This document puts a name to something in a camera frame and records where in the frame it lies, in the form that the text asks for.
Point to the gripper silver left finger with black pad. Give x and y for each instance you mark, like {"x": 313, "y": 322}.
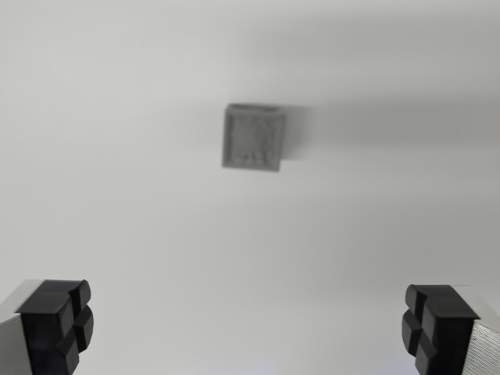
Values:
{"x": 43, "y": 332}

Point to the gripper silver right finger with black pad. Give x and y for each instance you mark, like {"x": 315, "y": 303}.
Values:
{"x": 441, "y": 332}

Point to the grey embossed number cube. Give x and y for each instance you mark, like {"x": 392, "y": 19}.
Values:
{"x": 253, "y": 138}

